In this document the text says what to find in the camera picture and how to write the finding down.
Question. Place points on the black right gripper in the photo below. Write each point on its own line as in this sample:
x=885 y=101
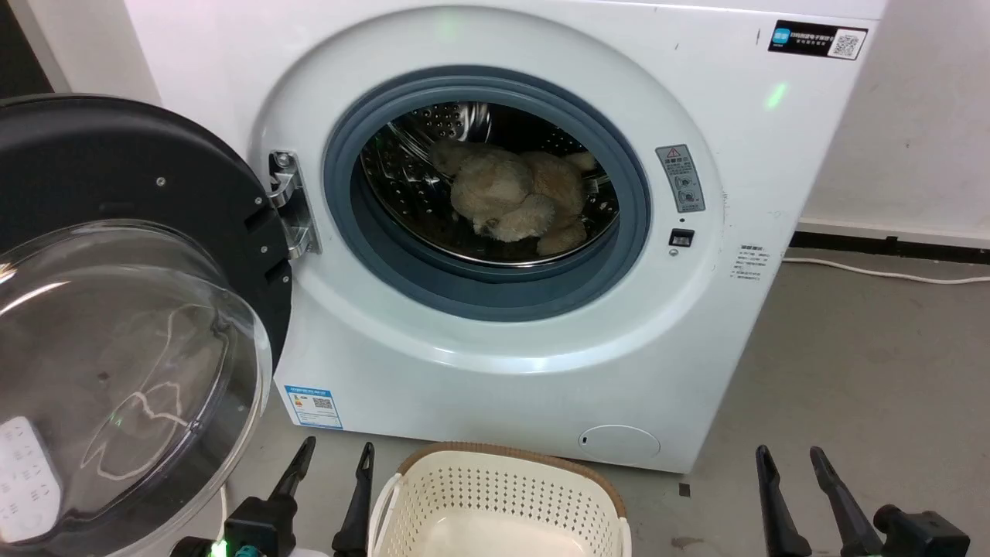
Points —
x=924 y=535

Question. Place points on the blue energy label sticker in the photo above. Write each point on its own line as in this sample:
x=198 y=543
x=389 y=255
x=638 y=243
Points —
x=313 y=407

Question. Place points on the grey warning label sticker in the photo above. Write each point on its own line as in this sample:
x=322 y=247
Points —
x=681 y=178

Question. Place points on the beige plush teddy bear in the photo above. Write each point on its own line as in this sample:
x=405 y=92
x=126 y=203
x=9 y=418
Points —
x=510 y=193

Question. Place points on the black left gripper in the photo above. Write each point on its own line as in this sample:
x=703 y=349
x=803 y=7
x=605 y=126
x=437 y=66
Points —
x=259 y=527

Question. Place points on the cream perforated laundry basket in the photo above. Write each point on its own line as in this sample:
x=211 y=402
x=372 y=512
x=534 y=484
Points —
x=495 y=495

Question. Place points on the chrome washer door hinge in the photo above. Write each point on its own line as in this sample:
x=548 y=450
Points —
x=292 y=203

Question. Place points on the white front-load washing machine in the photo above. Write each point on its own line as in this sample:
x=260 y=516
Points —
x=495 y=363

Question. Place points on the small text instruction sticker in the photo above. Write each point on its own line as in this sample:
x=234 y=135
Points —
x=752 y=263

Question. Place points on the black door latch slot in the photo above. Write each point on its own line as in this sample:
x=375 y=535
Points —
x=681 y=237

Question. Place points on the black baseboard strip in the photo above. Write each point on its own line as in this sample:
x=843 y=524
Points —
x=889 y=246

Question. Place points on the steel perforated washer drum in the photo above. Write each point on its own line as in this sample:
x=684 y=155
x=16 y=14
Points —
x=402 y=186

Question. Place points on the grey rubber door gasket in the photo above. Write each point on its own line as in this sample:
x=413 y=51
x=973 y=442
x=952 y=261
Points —
x=495 y=286

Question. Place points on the round white drain filter cover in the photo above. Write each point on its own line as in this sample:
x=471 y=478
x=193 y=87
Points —
x=619 y=444

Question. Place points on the black QR code sticker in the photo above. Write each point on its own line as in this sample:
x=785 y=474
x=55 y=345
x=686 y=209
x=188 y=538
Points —
x=817 y=39

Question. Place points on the black round washer door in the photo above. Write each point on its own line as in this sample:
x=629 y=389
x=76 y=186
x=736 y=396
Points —
x=116 y=232

